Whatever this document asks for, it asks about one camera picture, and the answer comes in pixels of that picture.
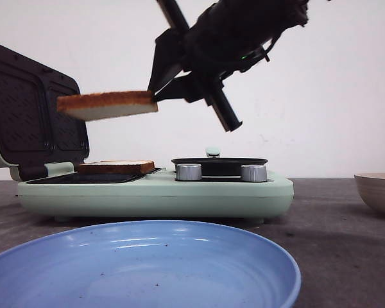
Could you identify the silver control knob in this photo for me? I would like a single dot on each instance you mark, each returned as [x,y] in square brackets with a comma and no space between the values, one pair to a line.
[188,172]
[254,173]

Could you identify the black round frying pan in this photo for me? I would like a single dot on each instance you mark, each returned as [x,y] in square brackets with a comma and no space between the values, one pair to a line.
[220,166]

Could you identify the blue round plate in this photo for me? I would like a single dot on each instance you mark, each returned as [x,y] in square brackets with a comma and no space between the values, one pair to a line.
[161,263]

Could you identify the mint green breakfast maker base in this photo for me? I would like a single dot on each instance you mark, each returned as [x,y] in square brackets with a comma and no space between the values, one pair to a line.
[156,195]

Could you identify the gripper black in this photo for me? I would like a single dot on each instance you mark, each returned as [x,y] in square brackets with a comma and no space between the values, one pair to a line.
[191,62]

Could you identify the white bread slice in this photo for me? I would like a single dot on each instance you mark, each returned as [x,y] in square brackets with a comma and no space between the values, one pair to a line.
[137,167]
[90,107]

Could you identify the left silver control knob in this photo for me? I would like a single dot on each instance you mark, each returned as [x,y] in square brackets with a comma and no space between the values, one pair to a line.
[188,172]

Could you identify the beige ribbed bowl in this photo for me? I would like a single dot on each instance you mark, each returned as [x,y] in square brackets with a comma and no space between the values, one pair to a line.
[371,188]

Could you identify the breakfast maker hinged lid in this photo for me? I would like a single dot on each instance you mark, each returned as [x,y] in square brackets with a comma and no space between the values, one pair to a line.
[37,143]

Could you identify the right silver control knob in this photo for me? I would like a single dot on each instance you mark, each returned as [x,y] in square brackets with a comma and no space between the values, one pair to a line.
[254,173]

